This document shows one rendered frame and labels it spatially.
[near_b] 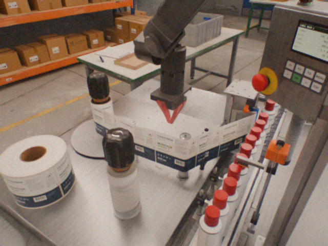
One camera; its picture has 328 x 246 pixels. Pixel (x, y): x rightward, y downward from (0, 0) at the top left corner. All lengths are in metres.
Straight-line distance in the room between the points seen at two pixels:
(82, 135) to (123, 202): 0.49
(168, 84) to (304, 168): 0.34
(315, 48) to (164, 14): 0.26
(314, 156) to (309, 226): 0.43
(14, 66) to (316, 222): 3.98
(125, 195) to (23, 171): 0.31
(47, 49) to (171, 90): 3.86
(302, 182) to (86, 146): 0.79
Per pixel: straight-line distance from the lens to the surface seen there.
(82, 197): 0.90
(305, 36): 0.50
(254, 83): 0.56
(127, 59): 2.25
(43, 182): 0.84
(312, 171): 0.58
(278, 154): 0.59
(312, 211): 1.02
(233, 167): 0.68
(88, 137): 1.12
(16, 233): 0.96
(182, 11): 0.43
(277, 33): 0.55
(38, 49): 4.29
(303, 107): 0.53
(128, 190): 0.72
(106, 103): 1.00
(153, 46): 0.50
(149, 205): 0.83
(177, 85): 0.56
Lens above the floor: 1.55
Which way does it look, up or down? 34 degrees down
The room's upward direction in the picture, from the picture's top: straight up
